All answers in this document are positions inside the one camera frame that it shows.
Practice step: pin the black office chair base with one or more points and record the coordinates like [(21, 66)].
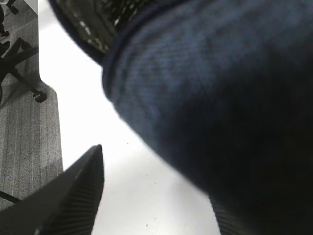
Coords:
[(10, 56)]

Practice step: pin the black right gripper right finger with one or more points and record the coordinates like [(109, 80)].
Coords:
[(230, 220)]

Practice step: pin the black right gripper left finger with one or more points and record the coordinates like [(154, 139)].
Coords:
[(65, 206)]

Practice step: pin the dark blue fabric lunch bag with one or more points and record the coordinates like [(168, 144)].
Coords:
[(222, 90)]

